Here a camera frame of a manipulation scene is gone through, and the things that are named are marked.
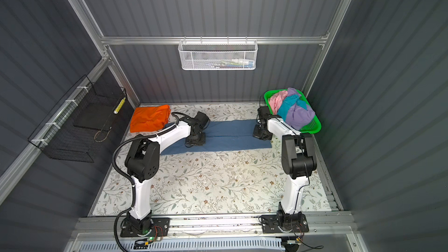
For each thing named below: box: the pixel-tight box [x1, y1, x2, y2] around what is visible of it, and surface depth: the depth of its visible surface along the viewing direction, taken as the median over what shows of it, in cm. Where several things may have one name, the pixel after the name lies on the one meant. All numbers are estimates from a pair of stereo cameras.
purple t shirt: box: [285, 87, 316, 131], surface depth 107 cm
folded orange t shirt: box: [129, 104, 171, 133], surface depth 111 cm
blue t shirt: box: [159, 119, 273, 156], surface depth 104 cm
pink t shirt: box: [268, 89, 289, 115], surface depth 110 cm
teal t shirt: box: [277, 94, 308, 122], surface depth 110 cm
